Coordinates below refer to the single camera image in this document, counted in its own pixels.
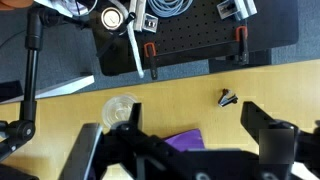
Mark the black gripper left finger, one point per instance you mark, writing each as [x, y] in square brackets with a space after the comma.
[120, 146]

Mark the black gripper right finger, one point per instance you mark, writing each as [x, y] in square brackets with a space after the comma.
[253, 120]

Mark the purple paper folder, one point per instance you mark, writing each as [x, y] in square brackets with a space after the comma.
[188, 140]

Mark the black metal staple remover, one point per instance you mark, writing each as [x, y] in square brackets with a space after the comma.
[227, 99]

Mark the clear plastic cup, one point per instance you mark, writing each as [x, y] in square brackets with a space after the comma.
[115, 110]

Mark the white board edge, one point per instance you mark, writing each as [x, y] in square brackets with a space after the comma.
[66, 86]

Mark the grey metal device block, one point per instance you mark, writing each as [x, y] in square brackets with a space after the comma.
[238, 8]

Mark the round silver metal cap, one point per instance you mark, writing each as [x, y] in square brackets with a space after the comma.
[112, 18]

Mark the white cloth bundle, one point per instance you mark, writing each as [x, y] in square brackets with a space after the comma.
[56, 6]

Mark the orange rounded object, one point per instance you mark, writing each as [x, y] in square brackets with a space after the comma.
[15, 3]

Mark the black articulated camera stand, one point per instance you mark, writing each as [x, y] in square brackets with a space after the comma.
[30, 83]

